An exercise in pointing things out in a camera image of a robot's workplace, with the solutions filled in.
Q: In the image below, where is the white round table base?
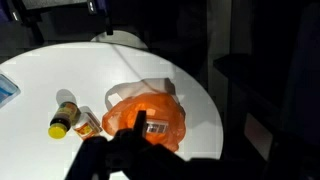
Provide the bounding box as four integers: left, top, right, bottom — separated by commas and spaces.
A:
90, 30, 149, 51

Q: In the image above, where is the orange plastic bag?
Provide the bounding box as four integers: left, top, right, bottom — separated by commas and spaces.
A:
101, 78, 187, 153

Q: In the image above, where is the white box with barcode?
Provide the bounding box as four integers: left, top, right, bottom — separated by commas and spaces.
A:
144, 119, 169, 135

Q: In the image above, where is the small white bottle orange label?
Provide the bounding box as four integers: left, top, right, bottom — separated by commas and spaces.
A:
72, 112, 103, 140

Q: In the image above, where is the brown bottle yellow cap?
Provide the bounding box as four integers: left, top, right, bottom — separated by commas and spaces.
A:
48, 101, 81, 140

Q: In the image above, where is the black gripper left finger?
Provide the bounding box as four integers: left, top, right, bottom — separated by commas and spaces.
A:
64, 134, 111, 180

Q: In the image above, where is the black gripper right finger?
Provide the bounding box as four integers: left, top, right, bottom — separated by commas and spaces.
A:
133, 109, 148, 138

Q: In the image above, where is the blue white tissue packet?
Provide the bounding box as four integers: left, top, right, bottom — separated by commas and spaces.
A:
0, 73, 22, 109

